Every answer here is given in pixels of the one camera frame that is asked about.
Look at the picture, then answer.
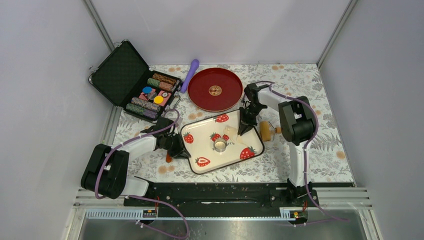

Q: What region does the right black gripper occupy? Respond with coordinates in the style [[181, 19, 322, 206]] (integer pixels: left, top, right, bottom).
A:
[[237, 103, 265, 136]]

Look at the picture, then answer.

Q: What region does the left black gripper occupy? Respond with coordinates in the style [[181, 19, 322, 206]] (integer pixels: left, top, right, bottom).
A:
[[162, 132, 191, 159]]

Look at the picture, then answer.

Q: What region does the wooden dough roller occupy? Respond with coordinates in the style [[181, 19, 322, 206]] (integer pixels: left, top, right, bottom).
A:
[[259, 121, 282, 142]]

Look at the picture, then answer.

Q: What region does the round metal cutter ring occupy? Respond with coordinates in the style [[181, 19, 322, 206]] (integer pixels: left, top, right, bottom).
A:
[[212, 138, 228, 154]]

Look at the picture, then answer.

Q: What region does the strawberry pattern white tray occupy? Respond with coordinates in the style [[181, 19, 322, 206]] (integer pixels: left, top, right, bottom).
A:
[[180, 110, 265, 175]]

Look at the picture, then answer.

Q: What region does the small dough piece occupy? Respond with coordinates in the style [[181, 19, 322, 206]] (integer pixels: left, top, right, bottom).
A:
[[223, 125, 246, 146]]

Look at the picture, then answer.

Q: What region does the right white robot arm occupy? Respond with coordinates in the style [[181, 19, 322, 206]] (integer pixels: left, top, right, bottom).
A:
[[237, 81, 319, 206]]

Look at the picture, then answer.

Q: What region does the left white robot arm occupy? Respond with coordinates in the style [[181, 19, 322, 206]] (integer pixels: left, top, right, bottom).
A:
[[80, 117, 191, 206]]

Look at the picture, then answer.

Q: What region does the round red lacquer plate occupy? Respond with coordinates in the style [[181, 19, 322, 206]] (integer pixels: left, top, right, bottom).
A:
[[187, 67, 244, 112]]

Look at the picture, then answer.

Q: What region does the yellow poker chip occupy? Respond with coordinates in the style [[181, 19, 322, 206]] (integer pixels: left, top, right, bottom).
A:
[[153, 95, 164, 105]]

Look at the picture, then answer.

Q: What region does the blue poker chip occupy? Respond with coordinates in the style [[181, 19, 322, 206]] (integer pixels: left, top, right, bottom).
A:
[[142, 86, 153, 94]]

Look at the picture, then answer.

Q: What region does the black poker chip case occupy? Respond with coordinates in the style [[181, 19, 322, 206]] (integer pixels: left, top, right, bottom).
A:
[[88, 39, 183, 122]]

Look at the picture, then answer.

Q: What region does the floral pattern table mat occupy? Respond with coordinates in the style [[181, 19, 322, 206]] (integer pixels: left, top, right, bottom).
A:
[[128, 63, 354, 183]]

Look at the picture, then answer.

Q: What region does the metal spatula orange handle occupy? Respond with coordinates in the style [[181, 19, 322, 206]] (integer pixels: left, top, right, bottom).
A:
[[165, 153, 173, 163]]

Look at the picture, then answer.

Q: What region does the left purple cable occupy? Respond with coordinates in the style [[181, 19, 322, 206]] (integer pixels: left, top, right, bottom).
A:
[[94, 107, 191, 240]]

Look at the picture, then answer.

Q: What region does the purple cable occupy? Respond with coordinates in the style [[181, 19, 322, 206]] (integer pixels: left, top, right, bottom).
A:
[[94, 107, 191, 240], [243, 80, 350, 227]]

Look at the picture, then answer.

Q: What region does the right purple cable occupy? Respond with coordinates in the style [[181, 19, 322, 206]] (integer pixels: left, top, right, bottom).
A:
[[243, 80, 350, 227]]

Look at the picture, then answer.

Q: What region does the purple silicone handle tool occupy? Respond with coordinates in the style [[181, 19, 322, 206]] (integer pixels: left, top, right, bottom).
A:
[[180, 58, 200, 94]]

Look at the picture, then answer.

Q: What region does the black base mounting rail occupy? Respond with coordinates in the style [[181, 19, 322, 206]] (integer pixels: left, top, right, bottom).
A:
[[117, 181, 355, 219]]

